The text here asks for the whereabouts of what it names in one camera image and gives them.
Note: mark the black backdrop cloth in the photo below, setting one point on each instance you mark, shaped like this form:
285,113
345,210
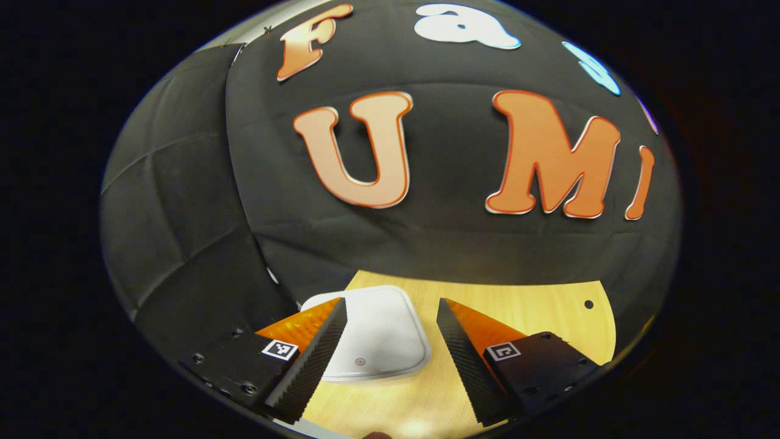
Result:
457,244

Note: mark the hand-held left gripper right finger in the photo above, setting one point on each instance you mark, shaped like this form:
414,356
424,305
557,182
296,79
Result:
466,366

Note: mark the white desktop garbage bin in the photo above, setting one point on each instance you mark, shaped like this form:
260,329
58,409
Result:
384,329

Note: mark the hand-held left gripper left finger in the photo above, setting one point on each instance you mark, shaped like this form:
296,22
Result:
311,372

